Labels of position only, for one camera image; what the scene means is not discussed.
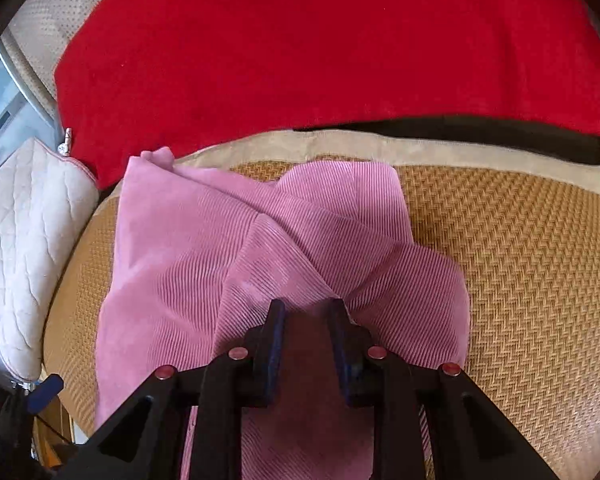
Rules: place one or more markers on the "woven straw seat mat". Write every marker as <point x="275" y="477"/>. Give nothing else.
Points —
<point x="530" y="260"/>

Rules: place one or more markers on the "red blanket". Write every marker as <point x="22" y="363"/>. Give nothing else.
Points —
<point x="305" y="50"/>

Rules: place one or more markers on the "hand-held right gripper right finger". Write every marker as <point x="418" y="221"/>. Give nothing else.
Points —
<point x="339" y="350"/>

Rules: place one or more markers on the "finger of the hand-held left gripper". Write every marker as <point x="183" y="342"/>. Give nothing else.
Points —
<point x="46" y="392"/>

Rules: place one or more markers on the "beige patterned curtain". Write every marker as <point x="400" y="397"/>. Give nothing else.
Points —
<point x="45" y="25"/>

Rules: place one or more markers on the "window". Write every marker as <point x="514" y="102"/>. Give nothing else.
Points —
<point x="10" y="110"/>

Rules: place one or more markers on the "white quilted cushion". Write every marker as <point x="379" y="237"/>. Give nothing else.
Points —
<point x="30" y="235"/>

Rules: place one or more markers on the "pink ribbed garment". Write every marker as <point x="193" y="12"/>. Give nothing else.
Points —
<point x="205" y="270"/>

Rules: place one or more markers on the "black sofa frame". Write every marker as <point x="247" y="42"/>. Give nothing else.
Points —
<point x="530" y="137"/>

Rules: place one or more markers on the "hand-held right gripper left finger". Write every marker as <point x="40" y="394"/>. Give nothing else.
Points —
<point x="279" y="350"/>

